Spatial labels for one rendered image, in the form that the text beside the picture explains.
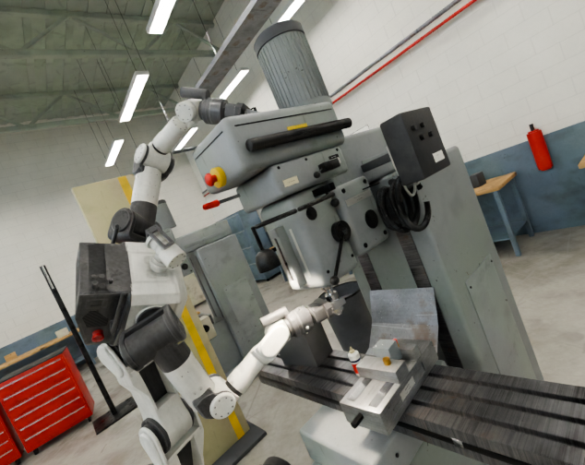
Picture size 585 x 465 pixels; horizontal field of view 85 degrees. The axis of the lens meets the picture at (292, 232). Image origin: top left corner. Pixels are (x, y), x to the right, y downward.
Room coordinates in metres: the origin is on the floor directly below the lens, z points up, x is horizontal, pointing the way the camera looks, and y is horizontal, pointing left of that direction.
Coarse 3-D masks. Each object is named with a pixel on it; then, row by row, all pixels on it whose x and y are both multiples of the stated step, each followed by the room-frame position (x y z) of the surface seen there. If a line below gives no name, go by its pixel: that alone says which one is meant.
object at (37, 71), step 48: (0, 0) 5.20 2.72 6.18; (48, 0) 5.52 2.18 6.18; (96, 0) 5.88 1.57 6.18; (144, 0) 6.32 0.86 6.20; (192, 0) 6.81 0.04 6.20; (0, 48) 5.19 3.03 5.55; (48, 48) 6.47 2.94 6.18; (96, 48) 7.01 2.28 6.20; (144, 48) 6.54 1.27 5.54; (192, 48) 8.37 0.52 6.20; (0, 96) 7.17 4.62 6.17; (48, 96) 7.71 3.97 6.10; (96, 96) 8.68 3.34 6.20; (144, 96) 9.66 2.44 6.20
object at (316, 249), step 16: (304, 192) 1.02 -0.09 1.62; (272, 208) 1.05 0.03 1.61; (288, 208) 0.99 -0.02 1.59; (320, 208) 1.04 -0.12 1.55; (272, 224) 1.08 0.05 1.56; (288, 224) 1.01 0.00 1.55; (304, 224) 0.99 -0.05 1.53; (320, 224) 1.02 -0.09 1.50; (304, 240) 0.99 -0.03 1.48; (320, 240) 1.01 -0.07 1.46; (304, 256) 1.00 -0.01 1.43; (320, 256) 0.99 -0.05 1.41; (336, 256) 1.03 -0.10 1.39; (352, 256) 1.07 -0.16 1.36; (304, 272) 1.03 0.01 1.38; (320, 272) 0.98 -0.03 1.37; (304, 288) 1.07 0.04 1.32
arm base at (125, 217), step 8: (120, 216) 1.09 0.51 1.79; (128, 216) 1.07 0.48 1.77; (112, 224) 1.09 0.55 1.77; (120, 224) 1.07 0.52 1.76; (128, 224) 1.06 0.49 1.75; (160, 224) 1.20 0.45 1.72; (112, 232) 1.08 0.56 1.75; (120, 232) 1.07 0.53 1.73; (128, 232) 1.05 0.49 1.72; (120, 240) 1.08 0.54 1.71; (128, 240) 1.06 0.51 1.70; (136, 240) 1.08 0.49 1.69; (144, 240) 1.11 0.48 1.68
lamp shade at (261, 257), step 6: (258, 252) 0.96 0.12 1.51; (264, 252) 0.94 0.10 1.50; (270, 252) 0.94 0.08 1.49; (258, 258) 0.93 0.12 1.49; (264, 258) 0.93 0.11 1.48; (270, 258) 0.93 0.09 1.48; (276, 258) 0.94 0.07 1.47; (258, 264) 0.93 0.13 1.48; (264, 264) 0.92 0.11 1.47; (270, 264) 0.93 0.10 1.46; (276, 264) 0.93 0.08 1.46; (258, 270) 0.95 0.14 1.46; (264, 270) 0.93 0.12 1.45
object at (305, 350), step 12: (300, 336) 1.31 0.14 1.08; (312, 336) 1.31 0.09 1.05; (324, 336) 1.36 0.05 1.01; (288, 348) 1.38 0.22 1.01; (300, 348) 1.33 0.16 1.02; (312, 348) 1.29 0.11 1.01; (324, 348) 1.34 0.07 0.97; (288, 360) 1.41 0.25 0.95; (300, 360) 1.35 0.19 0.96; (312, 360) 1.30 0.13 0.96; (324, 360) 1.32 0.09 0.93
